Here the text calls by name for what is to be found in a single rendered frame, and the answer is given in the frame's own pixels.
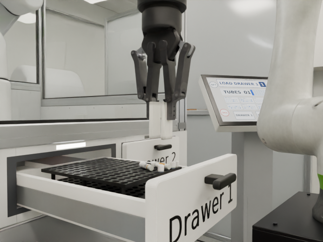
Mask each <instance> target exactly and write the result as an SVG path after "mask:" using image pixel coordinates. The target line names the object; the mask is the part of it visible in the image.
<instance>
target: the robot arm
mask: <svg viewBox="0 0 323 242"><path fill-rule="evenodd" d="M186 4H187V0H137V9H138V10H139V11H140V12H141V13H142V32H143V36H144V37H143V41H142V44H141V47H140V48H139V49H138V50H136V51H135V50H132V51H131V56H132V58H133V61H134V66H135V75H136V84H137V97H138V99H141V100H144V101H145V102H146V104H147V120H149V139H155V138H160V137H161V139H162V140H167V139H172V136H173V120H175V118H176V103H177V101H179V100H181V99H185V98H186V92H187V84H188V77H189V70H190V63H191V58H192V56H193V53H194V51H195V49H196V47H195V46H194V45H192V44H189V43H187V42H184V41H183V38H182V36H181V31H182V13H184V12H185V11H186ZM321 5H322V0H276V22H275V34H274V43H273V53H272V59H271V65H270V71H269V76H268V81H267V85H266V89H265V94H264V98H263V102H262V105H261V109H260V113H259V116H258V120H257V133H258V136H259V138H260V140H261V141H262V142H263V144H264V145H266V146H267V147H268V148H269V149H271V150H273V151H276V152H281V153H291V154H300V155H310V156H316V157H317V176H318V179H319V183H320V192H319V197H318V200H317V202H316V204H315V206H314V207H313V209H312V216H313V218H314V219H315V220H316V221H318V222H320V223H322V224H323V96H322V97H312V82H313V61H314V50H315V41H316V33H317V26H318V21H319V15H320V10H321ZM178 51H179V52H180V54H179V58H178V66H177V73H176V75H175V66H176V58H175V56H176V54H177V53H178ZM145 54H146V55H147V62H146V60H145V58H146V56H145ZM147 66H148V69H147ZM162 66H163V79H164V92H165V99H163V101H162V103H161V102H159V100H157V99H158V89H159V78H160V68H161V67H162Z"/></svg>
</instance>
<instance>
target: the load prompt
mask: <svg viewBox="0 0 323 242"><path fill-rule="evenodd" d="M216 81H217V83H218V86H219V87H248V88H266V85H267V81H253V80H226V79H216Z"/></svg>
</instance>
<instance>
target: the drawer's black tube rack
mask: <svg viewBox="0 0 323 242"><path fill-rule="evenodd" d="M139 164H140V161H131V160H123V159H115V158H107V157H104V158H98V159H93V160H88V161H82V162H76V163H71V164H66V165H60V166H55V167H50V168H44V169H41V172H45V173H50V174H51V179H52V180H55V175H60V176H65V177H67V178H63V179H58V180H57V181H61V182H67V183H72V184H76V185H81V186H85V187H90V188H95V189H99V190H104V191H108V192H113V193H118V194H124V195H128V196H133V197H137V198H142V199H145V185H146V182H143V183H140V184H137V185H134V186H131V187H128V188H122V187H117V183H118V182H124V181H125V180H128V179H131V178H135V177H138V176H141V175H145V174H148V173H151V172H155V171H158V168H155V167H154V170H153V171H150V170H147V169H144V168H141V167H140V166H139Z"/></svg>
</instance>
